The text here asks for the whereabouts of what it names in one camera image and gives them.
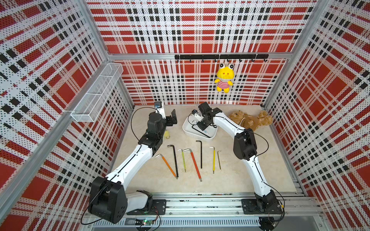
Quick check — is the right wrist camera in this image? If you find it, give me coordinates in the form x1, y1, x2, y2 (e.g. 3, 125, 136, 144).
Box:
190, 109, 203, 125

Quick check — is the yellow frog plush toy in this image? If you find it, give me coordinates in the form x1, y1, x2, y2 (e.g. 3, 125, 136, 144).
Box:
215, 63, 235, 93

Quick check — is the small grey yellow plush toy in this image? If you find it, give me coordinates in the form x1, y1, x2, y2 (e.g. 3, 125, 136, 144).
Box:
164, 131, 170, 139

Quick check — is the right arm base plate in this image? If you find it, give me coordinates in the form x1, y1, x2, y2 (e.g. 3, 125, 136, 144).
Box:
241, 199, 283, 215

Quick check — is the white wire mesh basket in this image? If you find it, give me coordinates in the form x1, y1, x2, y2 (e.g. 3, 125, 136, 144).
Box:
71, 63, 123, 123

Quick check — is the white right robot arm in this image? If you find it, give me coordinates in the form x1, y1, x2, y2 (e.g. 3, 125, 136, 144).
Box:
191, 102, 285, 217

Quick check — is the yellow handled hex key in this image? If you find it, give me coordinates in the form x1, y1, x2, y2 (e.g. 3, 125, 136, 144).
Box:
210, 146, 215, 174

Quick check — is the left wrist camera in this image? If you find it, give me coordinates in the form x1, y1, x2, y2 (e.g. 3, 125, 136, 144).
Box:
154, 101, 166, 119

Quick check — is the thin black hex key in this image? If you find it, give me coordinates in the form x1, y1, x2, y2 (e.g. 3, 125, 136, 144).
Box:
196, 140, 203, 169

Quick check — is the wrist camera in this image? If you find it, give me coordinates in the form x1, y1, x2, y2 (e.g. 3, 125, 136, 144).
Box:
154, 101, 166, 119
190, 109, 203, 125

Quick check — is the brown teddy bear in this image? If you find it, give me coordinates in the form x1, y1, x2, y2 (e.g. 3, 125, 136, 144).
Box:
228, 110, 273, 131

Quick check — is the green circuit board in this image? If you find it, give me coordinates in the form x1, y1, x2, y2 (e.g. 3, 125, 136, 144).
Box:
135, 219, 155, 226

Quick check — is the long black hex key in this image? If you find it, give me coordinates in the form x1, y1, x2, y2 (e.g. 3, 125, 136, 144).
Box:
167, 144, 179, 179

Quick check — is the white plastic storage box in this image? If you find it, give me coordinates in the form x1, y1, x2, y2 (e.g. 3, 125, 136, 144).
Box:
182, 113, 218, 141

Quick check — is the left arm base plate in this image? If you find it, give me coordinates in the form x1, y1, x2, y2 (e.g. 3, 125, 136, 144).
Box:
126, 199, 167, 216

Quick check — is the large black hex key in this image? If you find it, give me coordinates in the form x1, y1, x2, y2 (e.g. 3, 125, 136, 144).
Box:
192, 127, 211, 138

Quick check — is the red handled hex key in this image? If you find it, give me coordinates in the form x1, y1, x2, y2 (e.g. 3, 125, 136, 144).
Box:
184, 149, 202, 182

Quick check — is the orange handled hex key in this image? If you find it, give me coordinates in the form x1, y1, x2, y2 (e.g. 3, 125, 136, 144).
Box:
155, 154, 178, 179

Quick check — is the green handled hex key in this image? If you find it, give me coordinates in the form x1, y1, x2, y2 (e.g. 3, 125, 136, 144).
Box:
177, 149, 187, 172

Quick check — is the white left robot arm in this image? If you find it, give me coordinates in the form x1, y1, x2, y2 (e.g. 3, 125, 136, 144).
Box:
87, 108, 177, 224

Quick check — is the black hook rail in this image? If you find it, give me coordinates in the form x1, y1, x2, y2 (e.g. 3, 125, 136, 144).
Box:
174, 54, 269, 61

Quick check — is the aluminium mounting rail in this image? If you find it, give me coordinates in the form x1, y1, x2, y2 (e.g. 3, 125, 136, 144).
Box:
81, 193, 328, 231

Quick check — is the small silver hex key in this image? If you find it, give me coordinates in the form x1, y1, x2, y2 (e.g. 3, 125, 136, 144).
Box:
217, 151, 222, 170

